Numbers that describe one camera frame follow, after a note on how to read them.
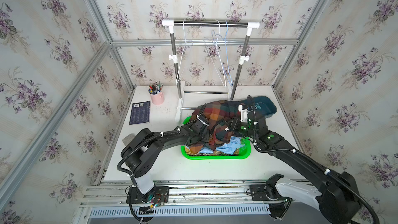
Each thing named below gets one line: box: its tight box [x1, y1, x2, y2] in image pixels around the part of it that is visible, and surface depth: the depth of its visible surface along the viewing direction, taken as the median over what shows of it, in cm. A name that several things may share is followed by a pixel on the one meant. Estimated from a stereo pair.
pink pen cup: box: [148, 79, 165, 106], surface depth 106 cm
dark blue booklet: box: [129, 100, 150, 125], surface depth 106 cm
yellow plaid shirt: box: [206, 148, 240, 157], surface depth 85 cm
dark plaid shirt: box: [187, 100, 243, 154], surface depth 86 cm
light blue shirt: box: [198, 136, 246, 156], surface depth 84 cm
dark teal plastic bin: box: [239, 95, 278, 118], surface depth 109 cm
